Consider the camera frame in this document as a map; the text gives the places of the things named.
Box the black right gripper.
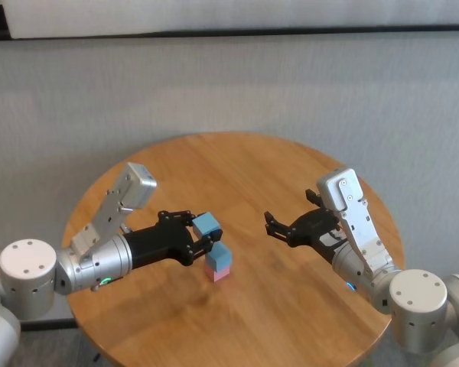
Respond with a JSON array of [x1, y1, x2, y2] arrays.
[[263, 188, 348, 265]]

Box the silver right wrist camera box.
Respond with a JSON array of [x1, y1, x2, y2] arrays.
[[315, 167, 403, 282]]

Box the pink cube block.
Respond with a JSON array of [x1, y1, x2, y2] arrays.
[[203, 263, 231, 283]]

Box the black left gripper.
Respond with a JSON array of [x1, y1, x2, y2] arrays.
[[122, 208, 223, 269]]

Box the blue cube block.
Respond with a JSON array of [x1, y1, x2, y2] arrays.
[[204, 243, 233, 273], [193, 212, 220, 238]]

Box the black wall rail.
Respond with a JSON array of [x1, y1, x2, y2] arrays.
[[0, 5, 459, 41]]

